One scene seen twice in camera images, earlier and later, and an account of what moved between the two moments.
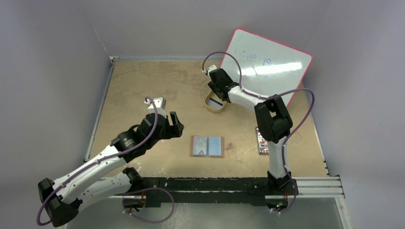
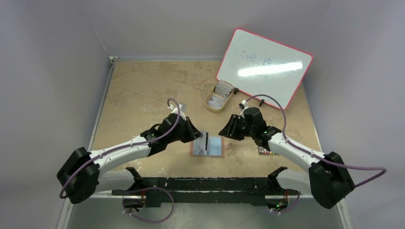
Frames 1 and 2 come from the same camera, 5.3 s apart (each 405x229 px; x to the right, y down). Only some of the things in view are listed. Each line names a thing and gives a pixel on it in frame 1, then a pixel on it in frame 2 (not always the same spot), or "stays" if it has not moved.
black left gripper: [173, 131] to [192, 133]
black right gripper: [219, 89] to [234, 128]
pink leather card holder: [207, 146] stays
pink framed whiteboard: [265, 64] stays
